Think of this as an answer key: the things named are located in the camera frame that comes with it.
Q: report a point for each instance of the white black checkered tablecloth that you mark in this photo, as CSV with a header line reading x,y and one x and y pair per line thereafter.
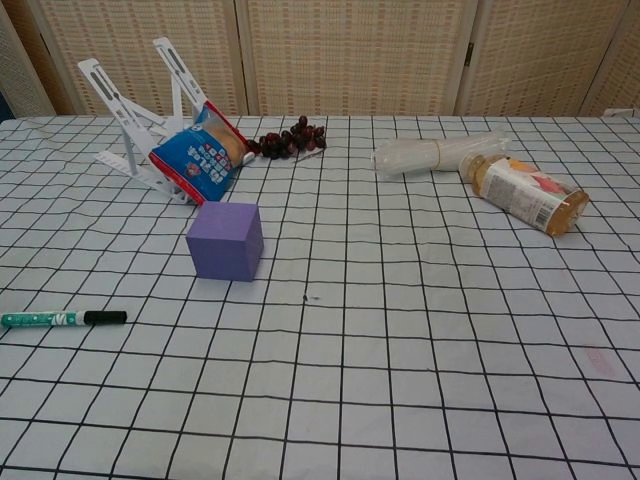
x,y
400,350

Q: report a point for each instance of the green marker with black cap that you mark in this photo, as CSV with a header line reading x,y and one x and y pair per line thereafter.
x,y
45,319

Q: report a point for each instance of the purple foam cube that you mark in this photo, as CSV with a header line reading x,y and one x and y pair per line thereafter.
x,y
220,250

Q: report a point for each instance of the blue snack bag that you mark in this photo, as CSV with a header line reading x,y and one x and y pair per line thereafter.
x,y
200,160

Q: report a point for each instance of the clear plastic bag roll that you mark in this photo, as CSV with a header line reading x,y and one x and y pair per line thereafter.
x,y
415,155

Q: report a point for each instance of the amber tea bottle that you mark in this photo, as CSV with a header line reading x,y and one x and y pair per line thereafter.
x,y
525,195

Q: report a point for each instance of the dark red grape bunch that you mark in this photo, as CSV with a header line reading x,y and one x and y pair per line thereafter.
x,y
290,140

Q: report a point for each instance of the white folding stand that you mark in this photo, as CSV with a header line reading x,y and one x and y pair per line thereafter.
x,y
130,125

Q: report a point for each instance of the woven folding screen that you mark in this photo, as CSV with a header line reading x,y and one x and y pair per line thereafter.
x,y
350,55

